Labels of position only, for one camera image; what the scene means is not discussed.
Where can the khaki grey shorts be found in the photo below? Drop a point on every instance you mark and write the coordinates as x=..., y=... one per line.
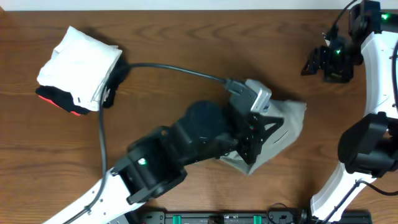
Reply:
x=293, y=114

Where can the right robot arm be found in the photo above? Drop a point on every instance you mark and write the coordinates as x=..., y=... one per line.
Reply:
x=368, y=149

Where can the white folded garment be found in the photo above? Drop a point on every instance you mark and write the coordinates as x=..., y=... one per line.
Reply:
x=80, y=65

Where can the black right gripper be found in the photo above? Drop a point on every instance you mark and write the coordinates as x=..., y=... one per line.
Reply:
x=318, y=60

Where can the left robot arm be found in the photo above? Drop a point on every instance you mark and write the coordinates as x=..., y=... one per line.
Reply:
x=156, y=163

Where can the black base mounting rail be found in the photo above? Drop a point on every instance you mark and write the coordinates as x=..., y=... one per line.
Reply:
x=276, y=216

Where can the black folded garment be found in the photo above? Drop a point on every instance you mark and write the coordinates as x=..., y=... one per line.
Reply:
x=65, y=100

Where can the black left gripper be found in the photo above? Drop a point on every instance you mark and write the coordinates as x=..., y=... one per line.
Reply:
x=249, y=137

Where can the red folded garment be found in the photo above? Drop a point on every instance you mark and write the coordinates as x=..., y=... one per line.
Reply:
x=50, y=101

